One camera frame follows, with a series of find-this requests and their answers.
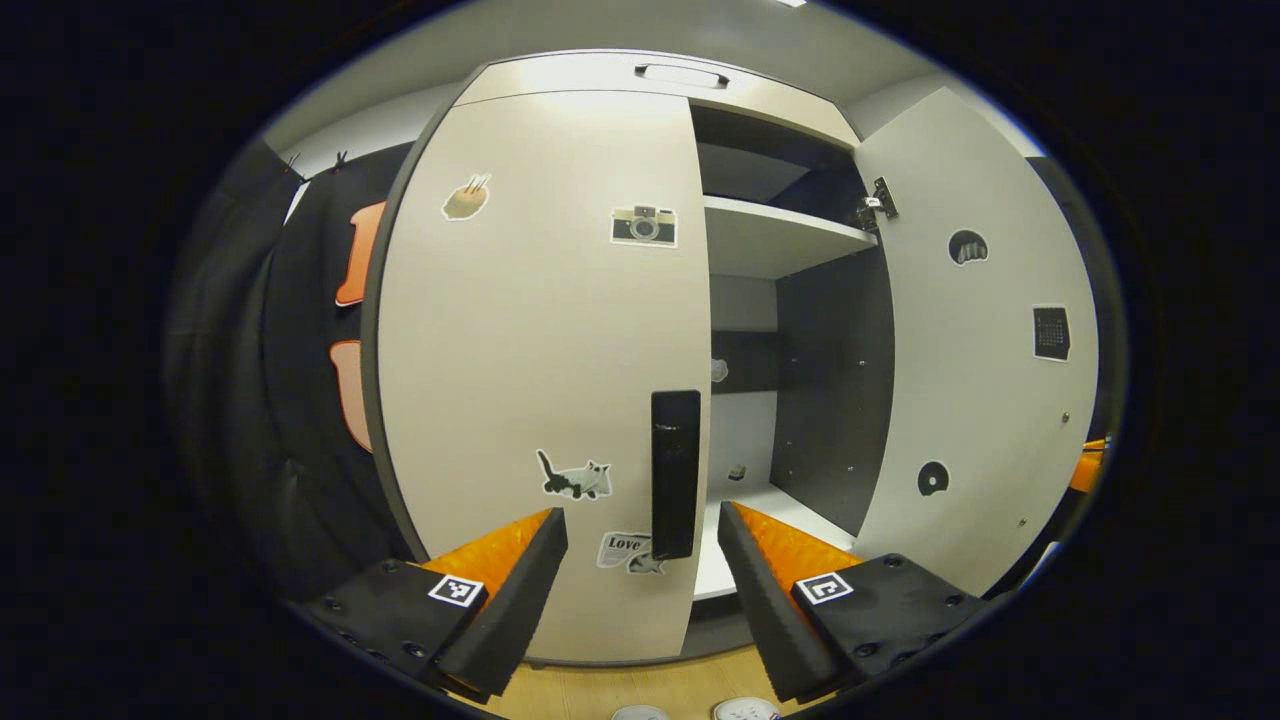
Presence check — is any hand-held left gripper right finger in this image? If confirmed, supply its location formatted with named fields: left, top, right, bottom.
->
left=717, top=500, right=987, bottom=705

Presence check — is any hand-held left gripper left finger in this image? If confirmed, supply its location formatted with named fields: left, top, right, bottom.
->
left=300, top=507, right=569, bottom=706

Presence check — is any cabinet door with headphones sticker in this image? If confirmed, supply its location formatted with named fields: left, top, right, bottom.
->
left=855, top=87, right=1101, bottom=598

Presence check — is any grey shoe cabinet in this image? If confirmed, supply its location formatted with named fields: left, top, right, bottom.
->
left=360, top=50, right=1111, bottom=666

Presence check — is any cabinet door with camera sticker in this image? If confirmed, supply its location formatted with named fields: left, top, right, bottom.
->
left=362, top=90, right=713, bottom=664

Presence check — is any white cabinet shelf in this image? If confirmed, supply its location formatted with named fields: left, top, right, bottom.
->
left=693, top=483, right=861, bottom=603
left=703, top=195, right=879, bottom=281

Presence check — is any white box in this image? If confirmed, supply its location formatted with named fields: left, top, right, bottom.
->
left=1020, top=540, right=1061, bottom=591

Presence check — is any black backdrop cloth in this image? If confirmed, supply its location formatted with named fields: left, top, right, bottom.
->
left=165, top=140, right=1126, bottom=601

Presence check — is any black drawer handle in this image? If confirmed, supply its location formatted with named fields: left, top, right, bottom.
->
left=635, top=63, right=731, bottom=89

